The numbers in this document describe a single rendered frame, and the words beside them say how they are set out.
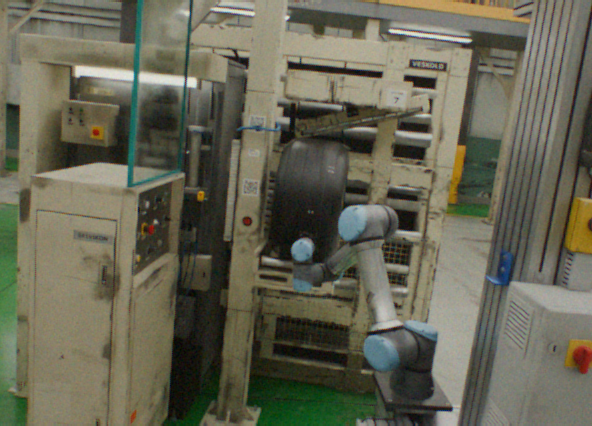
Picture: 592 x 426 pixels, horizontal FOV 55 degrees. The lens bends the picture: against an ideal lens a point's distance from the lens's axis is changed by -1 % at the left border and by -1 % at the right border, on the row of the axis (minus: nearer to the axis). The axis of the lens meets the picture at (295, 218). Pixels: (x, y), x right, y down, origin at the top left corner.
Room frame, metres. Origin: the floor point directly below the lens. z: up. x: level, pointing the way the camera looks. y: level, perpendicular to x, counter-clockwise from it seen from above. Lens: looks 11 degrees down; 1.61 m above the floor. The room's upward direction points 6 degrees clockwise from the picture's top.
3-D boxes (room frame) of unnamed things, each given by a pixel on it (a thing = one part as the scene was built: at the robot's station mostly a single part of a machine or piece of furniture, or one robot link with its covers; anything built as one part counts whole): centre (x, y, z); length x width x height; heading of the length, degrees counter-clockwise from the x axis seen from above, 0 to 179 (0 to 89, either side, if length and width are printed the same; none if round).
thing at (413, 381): (1.79, -0.45, 0.77); 0.15 x 0.15 x 0.10
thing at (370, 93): (2.93, -0.19, 1.71); 0.61 x 0.25 x 0.15; 85
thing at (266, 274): (2.51, -0.03, 0.84); 0.36 x 0.09 x 0.06; 85
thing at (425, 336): (1.78, -0.45, 0.88); 0.13 x 0.12 x 0.14; 129
